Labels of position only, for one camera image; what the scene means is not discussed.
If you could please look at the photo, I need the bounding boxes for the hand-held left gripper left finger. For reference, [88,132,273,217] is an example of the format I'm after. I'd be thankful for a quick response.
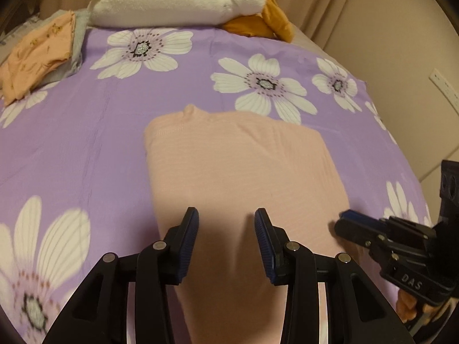
[43,207,199,344]

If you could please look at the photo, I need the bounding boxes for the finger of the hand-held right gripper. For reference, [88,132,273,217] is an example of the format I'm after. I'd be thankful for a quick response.
[334,218,381,256]
[339,210,390,230]

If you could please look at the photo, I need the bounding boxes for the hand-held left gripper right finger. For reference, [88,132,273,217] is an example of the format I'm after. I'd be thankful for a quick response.
[254,208,413,344]

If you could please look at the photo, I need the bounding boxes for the pink knit sweater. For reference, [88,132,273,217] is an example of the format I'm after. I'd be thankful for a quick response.
[143,104,350,344]

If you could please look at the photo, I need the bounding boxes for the person's right hand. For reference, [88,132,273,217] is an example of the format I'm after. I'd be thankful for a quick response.
[399,288,436,325]

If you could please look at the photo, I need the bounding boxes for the purple floral blanket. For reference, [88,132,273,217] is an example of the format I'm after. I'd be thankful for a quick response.
[0,25,434,344]

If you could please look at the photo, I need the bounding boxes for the folded grey garment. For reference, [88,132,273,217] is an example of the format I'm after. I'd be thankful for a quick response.
[43,9,94,83]

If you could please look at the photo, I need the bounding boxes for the folded orange printed garment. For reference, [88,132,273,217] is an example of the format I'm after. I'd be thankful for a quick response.
[0,11,77,106]

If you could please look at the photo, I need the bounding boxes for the white plush goose toy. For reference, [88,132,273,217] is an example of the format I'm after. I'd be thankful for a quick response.
[88,0,295,42]

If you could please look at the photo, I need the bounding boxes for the white wall socket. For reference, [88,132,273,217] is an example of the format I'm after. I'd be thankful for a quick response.
[429,67,459,105]

